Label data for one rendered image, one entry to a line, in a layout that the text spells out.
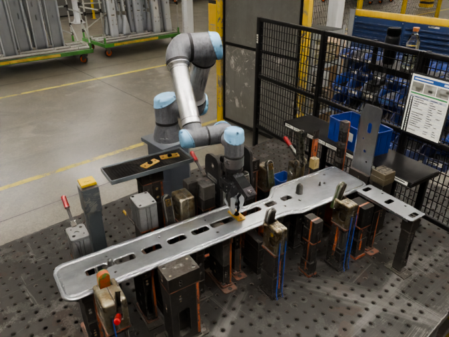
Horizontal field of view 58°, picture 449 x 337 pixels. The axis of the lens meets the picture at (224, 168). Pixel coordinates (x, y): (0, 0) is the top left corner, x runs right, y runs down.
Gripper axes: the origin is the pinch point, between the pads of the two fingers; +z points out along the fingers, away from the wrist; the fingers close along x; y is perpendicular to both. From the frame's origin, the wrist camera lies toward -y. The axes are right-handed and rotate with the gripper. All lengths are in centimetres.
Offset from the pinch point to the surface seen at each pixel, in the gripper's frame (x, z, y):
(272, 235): -3.3, 0.9, -19.1
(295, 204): -26.5, 2.5, -6.2
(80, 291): 65, 2, -8
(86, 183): 50, -14, 31
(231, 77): -172, 32, 265
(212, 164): -1.0, -12.2, 20.5
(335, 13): -366, -18, 303
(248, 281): -1.2, 32.4, -7.7
